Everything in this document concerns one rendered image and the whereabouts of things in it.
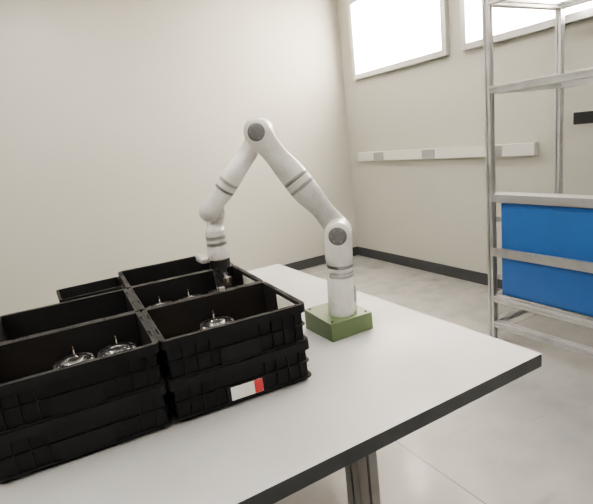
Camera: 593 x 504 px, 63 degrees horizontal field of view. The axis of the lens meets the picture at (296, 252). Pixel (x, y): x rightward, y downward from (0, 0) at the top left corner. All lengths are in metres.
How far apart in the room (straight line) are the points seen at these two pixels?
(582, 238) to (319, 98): 3.29
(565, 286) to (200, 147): 3.24
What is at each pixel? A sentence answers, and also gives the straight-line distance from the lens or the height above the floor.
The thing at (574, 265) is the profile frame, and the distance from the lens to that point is 2.86.
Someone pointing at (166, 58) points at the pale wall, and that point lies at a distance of 4.72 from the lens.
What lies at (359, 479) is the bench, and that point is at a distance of 1.29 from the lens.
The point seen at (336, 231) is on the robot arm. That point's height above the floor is 1.07.
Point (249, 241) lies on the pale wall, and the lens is 4.93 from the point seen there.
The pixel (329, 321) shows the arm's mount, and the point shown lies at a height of 0.76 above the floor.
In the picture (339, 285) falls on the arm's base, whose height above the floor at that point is 0.88.
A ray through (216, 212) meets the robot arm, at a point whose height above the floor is 1.16.
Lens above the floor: 1.37
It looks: 13 degrees down
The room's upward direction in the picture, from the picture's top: 6 degrees counter-clockwise
